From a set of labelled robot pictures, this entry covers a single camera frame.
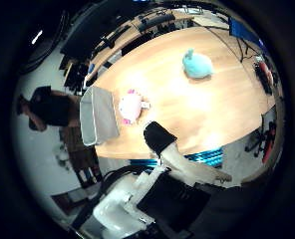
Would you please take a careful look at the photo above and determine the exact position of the pink and white plush toy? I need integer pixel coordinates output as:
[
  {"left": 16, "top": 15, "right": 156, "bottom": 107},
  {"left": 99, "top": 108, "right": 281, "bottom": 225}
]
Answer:
[{"left": 118, "top": 88, "right": 151, "bottom": 126}]

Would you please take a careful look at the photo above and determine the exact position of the thin black table cable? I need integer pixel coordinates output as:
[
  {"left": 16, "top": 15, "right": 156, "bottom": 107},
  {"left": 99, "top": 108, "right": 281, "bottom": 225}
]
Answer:
[{"left": 200, "top": 23, "right": 246, "bottom": 64}]

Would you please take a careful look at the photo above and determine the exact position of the teal plush toy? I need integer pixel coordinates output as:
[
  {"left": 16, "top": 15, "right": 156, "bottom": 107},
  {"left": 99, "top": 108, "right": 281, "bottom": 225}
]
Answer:
[{"left": 181, "top": 48, "right": 215, "bottom": 80}]

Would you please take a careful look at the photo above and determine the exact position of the black cable bundle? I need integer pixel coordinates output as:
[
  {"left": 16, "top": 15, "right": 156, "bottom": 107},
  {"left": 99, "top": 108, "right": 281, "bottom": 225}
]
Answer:
[{"left": 19, "top": 9, "right": 71, "bottom": 75}]

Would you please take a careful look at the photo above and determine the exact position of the blue striped mat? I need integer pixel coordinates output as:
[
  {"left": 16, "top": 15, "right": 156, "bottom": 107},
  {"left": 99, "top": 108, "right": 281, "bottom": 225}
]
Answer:
[{"left": 130, "top": 147, "right": 225, "bottom": 169}]

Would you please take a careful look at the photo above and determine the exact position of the red and black tool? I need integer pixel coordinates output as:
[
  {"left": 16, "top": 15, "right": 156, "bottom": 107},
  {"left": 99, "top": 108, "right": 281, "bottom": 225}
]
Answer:
[{"left": 261, "top": 120, "right": 278, "bottom": 164}]

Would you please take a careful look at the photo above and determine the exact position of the black monitor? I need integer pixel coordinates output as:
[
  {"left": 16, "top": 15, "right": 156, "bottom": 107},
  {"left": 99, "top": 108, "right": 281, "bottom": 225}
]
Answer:
[{"left": 60, "top": 8, "right": 124, "bottom": 63}]

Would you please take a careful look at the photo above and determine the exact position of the gray fabric container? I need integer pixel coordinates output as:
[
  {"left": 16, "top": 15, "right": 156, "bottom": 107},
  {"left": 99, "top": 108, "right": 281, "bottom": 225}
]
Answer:
[{"left": 79, "top": 85, "right": 121, "bottom": 147}]

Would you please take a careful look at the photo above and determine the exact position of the brown wall shelf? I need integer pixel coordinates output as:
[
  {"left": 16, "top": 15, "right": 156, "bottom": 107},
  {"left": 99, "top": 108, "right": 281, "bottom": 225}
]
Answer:
[{"left": 50, "top": 189, "right": 103, "bottom": 216}]

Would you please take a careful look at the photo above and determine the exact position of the person in black shirt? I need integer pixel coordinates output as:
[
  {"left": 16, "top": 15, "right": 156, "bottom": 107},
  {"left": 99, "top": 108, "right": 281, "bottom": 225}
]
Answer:
[{"left": 16, "top": 85, "right": 100, "bottom": 173}]

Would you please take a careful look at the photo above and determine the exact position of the dark wooden rack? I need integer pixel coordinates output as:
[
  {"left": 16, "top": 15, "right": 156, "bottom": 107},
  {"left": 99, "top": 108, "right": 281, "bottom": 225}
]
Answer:
[{"left": 69, "top": 144, "right": 105, "bottom": 188}]

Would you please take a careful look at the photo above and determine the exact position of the blue panel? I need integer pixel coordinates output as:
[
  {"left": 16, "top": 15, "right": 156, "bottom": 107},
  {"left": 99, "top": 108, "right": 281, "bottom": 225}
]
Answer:
[{"left": 228, "top": 17, "right": 269, "bottom": 52}]

